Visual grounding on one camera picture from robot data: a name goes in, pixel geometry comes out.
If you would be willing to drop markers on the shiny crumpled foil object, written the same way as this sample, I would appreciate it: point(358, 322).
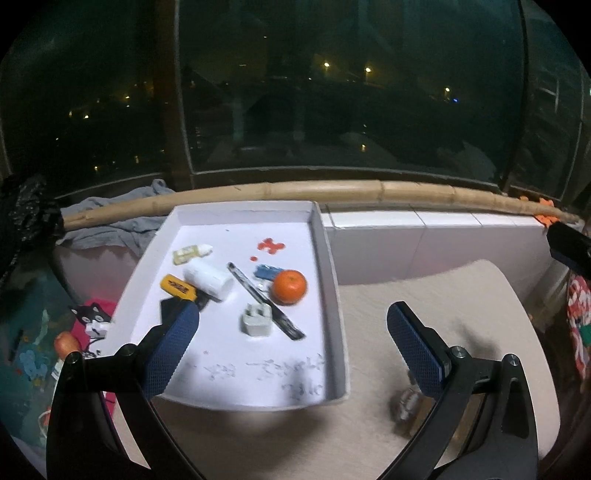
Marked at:
point(406, 406)

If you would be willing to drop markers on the white plastic bottle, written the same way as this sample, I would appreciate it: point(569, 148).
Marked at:
point(207, 279)

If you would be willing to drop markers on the dark window frame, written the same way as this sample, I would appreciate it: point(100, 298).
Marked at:
point(182, 138)

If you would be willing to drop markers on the bamboo pole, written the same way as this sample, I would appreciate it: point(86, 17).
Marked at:
point(323, 191)

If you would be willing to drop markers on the white tiled ledge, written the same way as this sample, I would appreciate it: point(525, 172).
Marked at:
point(415, 244)

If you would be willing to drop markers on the white plug adapter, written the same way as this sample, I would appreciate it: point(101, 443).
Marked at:
point(255, 321)

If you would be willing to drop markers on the colourful printed cloth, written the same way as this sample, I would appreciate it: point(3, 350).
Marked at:
point(579, 318)

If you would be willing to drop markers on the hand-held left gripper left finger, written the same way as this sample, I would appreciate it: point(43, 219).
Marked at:
point(171, 350)

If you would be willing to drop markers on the orange paper cutout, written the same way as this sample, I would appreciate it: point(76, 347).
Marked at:
point(545, 214)

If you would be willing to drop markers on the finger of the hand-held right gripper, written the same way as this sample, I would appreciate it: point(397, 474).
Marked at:
point(570, 249)

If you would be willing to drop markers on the red apple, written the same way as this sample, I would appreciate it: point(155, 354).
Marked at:
point(67, 344)

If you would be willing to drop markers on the black plastic bag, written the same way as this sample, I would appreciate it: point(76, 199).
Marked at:
point(27, 217)

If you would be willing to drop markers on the pink cat bag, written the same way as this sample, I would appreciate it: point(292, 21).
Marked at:
point(99, 305)

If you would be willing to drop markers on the teal printed mat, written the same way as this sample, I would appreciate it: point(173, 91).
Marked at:
point(27, 364)

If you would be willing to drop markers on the beige stool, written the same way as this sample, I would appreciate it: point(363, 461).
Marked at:
point(369, 434)

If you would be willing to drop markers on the black utility knife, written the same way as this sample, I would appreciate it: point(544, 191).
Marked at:
point(265, 300)

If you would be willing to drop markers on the small cream dropper bottle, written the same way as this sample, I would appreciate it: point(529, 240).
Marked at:
point(190, 254)

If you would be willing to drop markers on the small blue clip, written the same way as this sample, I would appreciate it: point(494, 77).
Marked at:
point(268, 272)

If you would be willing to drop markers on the white cardboard box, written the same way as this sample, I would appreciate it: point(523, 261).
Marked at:
point(277, 360)

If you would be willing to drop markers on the orange tangerine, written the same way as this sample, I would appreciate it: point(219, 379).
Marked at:
point(289, 287)

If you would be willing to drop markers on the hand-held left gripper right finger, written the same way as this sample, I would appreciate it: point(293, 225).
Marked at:
point(418, 355)

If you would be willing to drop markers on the grey cloth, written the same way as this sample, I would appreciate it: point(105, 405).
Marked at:
point(115, 230)

